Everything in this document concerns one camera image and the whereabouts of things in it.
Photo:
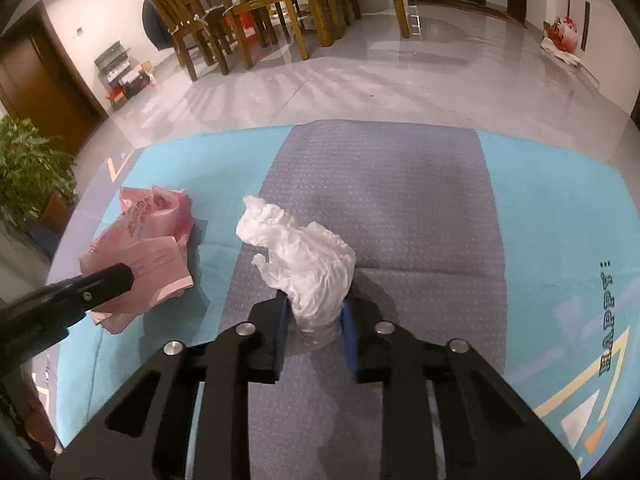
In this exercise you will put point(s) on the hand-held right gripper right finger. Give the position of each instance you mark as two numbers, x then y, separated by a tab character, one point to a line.
351	346

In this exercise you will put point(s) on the pink plastic bag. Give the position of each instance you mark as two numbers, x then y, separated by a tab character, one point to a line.
150	230

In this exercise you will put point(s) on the brown wooden door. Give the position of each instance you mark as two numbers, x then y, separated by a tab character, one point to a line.
45	85

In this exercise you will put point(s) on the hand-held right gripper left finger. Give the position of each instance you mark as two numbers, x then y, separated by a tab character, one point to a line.
281	340

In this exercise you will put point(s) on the green potted plant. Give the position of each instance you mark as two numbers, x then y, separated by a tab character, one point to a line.
30	170

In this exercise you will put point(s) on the red and white bag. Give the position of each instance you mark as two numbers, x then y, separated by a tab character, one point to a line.
562	35

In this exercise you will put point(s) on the stack of boxes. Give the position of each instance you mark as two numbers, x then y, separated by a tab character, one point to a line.
125	75

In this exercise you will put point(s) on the white cabinet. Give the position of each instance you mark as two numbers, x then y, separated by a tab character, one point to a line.
605	25

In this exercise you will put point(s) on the white tissue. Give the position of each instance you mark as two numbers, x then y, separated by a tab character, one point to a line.
310	260

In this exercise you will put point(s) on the blue and grey mat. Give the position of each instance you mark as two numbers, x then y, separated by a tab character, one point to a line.
400	200

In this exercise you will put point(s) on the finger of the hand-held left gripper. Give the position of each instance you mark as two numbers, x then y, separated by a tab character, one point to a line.
75	292

